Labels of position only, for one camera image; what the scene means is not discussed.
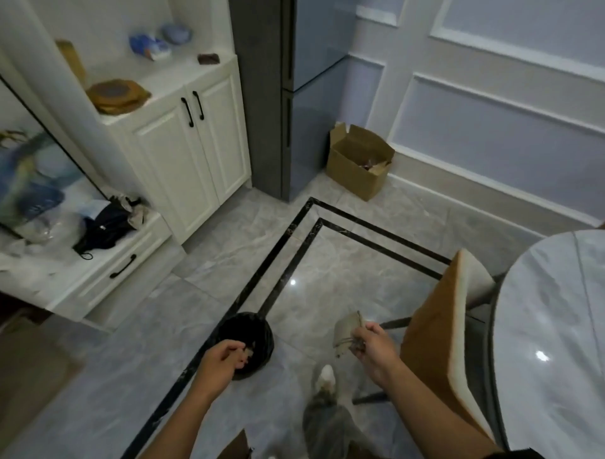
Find person's left hand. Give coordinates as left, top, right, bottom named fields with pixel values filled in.
left=188, top=340, right=249, bottom=403

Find person's right hand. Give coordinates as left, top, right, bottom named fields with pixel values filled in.
left=352, top=323, right=403, bottom=386

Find grey cleaning cloth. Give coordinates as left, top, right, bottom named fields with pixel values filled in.
left=333, top=310, right=367, bottom=359

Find cream orange chair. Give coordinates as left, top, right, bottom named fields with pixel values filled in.
left=352, top=249, right=497, bottom=443

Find stack of yellow coasters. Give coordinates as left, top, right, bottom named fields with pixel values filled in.
left=86, top=79, right=152, bottom=116

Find person's left forearm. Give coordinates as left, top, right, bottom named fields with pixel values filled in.
left=137, top=387, right=223, bottom=459

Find person's right forearm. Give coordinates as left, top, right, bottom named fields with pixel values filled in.
left=383, top=364, right=504, bottom=459

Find person's white shoe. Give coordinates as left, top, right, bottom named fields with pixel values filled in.
left=314, top=364, right=337, bottom=396

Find person's brown vest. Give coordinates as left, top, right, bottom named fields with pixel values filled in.
left=217, top=429, right=251, bottom=459

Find person's grey trousers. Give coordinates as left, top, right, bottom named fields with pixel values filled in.
left=302, top=390, right=384, bottom=459

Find person's black shirt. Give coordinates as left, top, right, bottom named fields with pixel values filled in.
left=481, top=446, right=545, bottom=459

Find grey marble dining table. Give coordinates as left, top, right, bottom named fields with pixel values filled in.
left=487, top=229, right=605, bottom=459

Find teal trash bin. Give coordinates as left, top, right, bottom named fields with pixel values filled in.
left=215, top=311, right=275, bottom=381

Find low white drawer bench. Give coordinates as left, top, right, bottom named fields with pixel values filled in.
left=0, top=207, right=188, bottom=332

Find black bag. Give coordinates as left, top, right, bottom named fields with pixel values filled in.
left=72, top=194, right=154, bottom=261

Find open brown cardboard box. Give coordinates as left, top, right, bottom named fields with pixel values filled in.
left=326, top=122, right=396, bottom=202

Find dark brown door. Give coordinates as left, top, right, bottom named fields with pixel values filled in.
left=0, top=291, right=50, bottom=327

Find clear plastic bag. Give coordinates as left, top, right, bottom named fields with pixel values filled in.
left=9, top=203, right=93, bottom=254

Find grey refrigerator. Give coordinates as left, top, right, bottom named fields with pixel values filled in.
left=229, top=0, right=360, bottom=203

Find blue abstract framed painting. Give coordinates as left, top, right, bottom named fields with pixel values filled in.
left=0, top=75, right=107, bottom=242

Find blue tissue pack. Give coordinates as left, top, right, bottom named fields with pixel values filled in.
left=128, top=32, right=172, bottom=62

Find small blue bowl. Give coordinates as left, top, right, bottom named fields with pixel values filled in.
left=160, top=22, right=193, bottom=46

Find white cabinet with black handles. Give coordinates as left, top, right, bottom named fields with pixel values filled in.
left=96, top=52, right=253, bottom=247

